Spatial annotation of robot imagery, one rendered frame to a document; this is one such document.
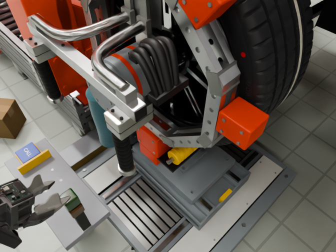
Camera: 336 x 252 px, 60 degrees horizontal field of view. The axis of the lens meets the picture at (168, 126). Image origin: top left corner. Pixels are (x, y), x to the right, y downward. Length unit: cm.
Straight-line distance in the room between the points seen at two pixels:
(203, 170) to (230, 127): 69
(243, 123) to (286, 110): 136
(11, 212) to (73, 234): 36
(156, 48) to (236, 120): 24
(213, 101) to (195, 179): 70
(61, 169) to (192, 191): 55
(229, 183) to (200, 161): 18
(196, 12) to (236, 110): 24
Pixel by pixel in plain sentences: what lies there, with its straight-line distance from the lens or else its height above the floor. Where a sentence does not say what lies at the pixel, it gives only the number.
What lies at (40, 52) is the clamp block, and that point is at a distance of 82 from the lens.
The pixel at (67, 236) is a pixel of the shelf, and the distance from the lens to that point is 103.
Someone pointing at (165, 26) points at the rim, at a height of 93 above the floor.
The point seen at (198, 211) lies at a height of 15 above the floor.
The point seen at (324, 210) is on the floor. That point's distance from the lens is 169.
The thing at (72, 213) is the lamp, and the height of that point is 61.
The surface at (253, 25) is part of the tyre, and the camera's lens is 64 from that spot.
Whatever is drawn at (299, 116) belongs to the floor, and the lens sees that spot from 201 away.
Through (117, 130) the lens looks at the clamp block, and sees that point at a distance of 58.
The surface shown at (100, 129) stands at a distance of 103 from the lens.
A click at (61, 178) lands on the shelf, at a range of 113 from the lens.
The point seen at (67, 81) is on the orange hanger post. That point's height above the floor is 59.
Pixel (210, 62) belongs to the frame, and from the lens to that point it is 61.
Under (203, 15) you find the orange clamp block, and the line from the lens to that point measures 58.
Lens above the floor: 138
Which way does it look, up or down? 51 degrees down
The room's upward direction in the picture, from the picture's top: straight up
